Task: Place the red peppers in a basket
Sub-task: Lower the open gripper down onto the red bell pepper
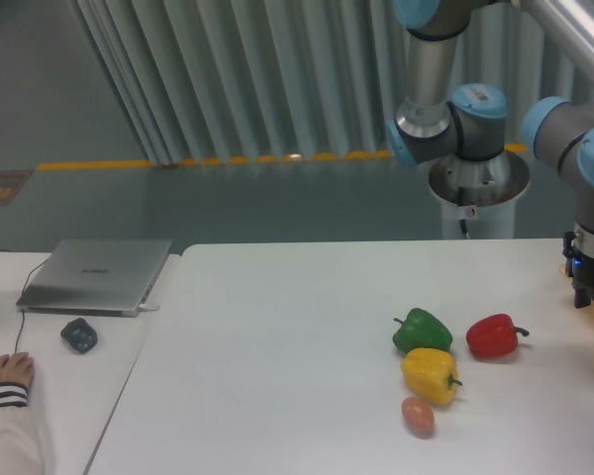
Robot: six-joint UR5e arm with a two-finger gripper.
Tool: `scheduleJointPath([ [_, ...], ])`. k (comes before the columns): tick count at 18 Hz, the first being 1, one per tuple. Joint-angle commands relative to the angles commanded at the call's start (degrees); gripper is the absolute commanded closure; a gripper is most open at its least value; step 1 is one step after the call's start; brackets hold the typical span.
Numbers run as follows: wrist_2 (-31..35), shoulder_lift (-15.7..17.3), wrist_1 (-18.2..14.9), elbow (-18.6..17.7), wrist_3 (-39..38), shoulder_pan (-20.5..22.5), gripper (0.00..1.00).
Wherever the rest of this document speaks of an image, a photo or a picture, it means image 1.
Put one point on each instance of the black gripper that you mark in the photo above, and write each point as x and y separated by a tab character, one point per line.
578	249

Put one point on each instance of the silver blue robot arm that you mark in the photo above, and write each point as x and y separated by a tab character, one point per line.
467	125

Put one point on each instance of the white striped sleeve forearm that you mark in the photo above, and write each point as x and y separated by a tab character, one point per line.
20	447

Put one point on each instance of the person's hand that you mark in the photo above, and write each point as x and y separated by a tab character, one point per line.
17	369

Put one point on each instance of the red bell pepper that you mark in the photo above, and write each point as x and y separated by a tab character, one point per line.
494	337

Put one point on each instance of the yellow bell pepper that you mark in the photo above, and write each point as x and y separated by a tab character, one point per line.
431	374

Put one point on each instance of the green bell pepper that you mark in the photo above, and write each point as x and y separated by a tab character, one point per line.
421	329

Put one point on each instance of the brown egg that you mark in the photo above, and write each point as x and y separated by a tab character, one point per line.
418	416

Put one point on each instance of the pleated grey curtain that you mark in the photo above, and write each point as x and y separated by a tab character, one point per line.
248	79

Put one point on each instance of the silver closed laptop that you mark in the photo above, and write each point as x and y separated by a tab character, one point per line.
96	277

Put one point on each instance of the black small gadget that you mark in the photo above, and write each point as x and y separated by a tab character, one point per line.
80	336

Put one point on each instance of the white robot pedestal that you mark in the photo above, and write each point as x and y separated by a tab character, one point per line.
479	199

